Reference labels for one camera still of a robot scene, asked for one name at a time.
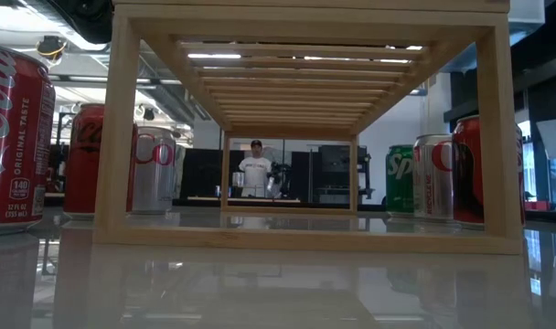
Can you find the green Sprite can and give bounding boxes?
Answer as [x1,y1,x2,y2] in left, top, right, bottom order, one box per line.
[385,144,416,215]

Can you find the silver Diet Coke can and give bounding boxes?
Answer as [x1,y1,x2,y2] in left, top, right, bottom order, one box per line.
[130,126,177,216]
[412,133,455,221]

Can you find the red Star Wars Coke can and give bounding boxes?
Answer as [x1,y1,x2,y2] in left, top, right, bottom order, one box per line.
[451,114,526,228]

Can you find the red Coke Zero can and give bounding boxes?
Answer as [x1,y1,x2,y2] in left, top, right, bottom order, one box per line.
[62,102,139,220]

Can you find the light wooden slatted shelf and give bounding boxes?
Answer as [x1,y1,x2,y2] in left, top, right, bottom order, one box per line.
[93,0,525,256]

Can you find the person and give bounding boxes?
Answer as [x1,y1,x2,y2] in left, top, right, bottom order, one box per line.
[238,139,273,198]

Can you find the black partition panel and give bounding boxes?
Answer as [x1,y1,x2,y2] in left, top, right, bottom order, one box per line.
[179,148,224,200]
[289,150,314,202]

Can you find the black equipment rack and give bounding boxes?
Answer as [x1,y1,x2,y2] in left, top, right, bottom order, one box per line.
[312,144,374,205]

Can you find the marble-patterned panel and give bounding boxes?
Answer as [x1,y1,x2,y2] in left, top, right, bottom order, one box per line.
[175,143,187,200]

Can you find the red Coca-Cola Original Taste can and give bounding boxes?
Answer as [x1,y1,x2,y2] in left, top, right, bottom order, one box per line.
[0,44,57,237]

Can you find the black ceiling camera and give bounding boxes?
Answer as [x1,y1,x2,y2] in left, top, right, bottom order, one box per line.
[35,35,69,63]

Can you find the silver ceiling duct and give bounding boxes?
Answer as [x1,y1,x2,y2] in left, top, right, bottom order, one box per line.
[24,0,110,51]

